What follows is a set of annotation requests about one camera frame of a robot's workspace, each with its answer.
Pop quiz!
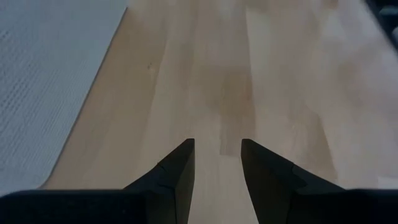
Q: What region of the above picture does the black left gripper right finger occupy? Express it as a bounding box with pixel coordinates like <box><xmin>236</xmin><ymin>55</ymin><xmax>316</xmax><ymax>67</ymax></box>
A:
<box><xmin>241</xmin><ymin>138</ymin><xmax>345</xmax><ymax>224</ymax></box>

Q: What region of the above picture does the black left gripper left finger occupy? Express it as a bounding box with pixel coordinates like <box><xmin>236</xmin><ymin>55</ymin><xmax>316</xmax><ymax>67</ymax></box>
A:
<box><xmin>124</xmin><ymin>138</ymin><xmax>196</xmax><ymax>224</ymax></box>

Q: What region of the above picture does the white plastic laundry bin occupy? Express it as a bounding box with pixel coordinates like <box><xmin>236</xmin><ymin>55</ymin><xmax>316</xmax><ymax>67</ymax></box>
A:
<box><xmin>0</xmin><ymin>0</ymin><xmax>129</xmax><ymax>197</ymax></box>

